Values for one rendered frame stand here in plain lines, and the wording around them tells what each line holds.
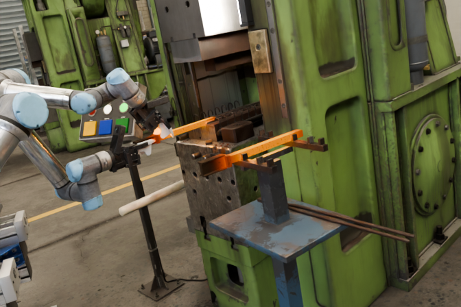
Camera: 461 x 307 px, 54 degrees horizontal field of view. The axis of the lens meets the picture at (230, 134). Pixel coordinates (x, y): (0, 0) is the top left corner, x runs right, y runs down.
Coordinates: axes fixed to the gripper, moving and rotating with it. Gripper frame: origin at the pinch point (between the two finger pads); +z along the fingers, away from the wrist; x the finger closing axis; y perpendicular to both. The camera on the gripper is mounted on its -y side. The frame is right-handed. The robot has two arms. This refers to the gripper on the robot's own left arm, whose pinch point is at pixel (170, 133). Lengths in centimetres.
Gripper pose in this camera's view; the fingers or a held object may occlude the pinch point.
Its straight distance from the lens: 189.4
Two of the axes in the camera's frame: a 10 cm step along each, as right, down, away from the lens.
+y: -5.4, 7.2, -4.4
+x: 6.8, 0.6, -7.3
